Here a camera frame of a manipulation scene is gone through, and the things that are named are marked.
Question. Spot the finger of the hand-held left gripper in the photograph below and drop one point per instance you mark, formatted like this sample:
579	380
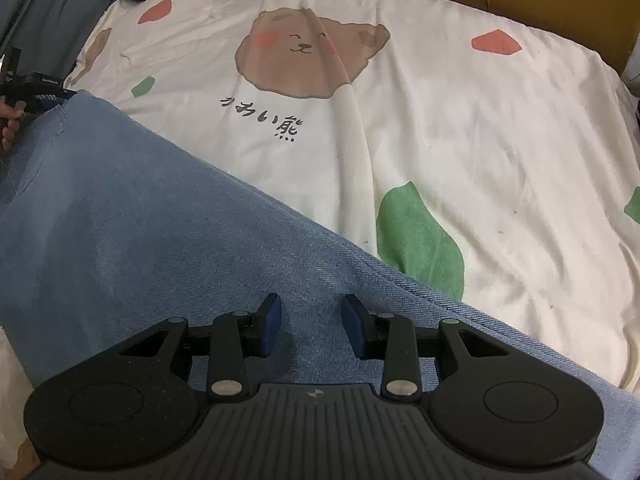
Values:
54	101

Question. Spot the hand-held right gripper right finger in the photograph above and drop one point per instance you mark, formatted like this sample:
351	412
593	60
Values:
355	325

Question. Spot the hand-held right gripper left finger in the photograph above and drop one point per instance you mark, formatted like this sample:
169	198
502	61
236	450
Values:
270	322

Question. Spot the blue denim pants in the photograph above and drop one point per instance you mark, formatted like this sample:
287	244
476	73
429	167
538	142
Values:
150	235

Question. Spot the person's left hand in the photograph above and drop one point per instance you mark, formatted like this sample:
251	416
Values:
7	125

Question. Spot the dark grey pillow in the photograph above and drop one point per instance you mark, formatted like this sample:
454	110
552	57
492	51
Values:
50	5

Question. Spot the cream bear print blanket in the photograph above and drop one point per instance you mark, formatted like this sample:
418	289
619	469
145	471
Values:
450	135

